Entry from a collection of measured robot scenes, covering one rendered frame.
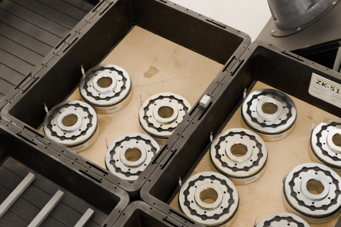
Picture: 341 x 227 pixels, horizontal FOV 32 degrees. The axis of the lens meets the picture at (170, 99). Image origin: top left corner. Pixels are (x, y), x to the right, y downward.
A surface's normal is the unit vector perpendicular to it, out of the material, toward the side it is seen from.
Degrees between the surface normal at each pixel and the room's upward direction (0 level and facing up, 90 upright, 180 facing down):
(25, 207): 0
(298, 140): 0
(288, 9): 68
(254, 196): 0
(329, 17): 43
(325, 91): 90
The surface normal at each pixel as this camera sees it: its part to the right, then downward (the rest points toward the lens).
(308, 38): -0.61, -0.71
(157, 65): -0.04, -0.61
